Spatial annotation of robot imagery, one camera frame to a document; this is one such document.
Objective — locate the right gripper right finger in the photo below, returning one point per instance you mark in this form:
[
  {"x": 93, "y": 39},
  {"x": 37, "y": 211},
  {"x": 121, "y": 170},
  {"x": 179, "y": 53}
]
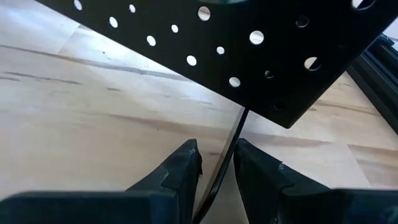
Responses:
[{"x": 295, "y": 205}]

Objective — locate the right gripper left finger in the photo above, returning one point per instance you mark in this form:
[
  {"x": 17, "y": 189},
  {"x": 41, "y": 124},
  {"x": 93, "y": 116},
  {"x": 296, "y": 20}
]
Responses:
[{"x": 140, "y": 205}]

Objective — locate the black metal pegboard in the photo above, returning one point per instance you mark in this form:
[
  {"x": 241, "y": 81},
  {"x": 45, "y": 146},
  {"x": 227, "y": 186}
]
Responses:
[{"x": 242, "y": 62}]

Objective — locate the black aluminium table frame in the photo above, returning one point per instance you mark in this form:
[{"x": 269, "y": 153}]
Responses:
[{"x": 382, "y": 71}]

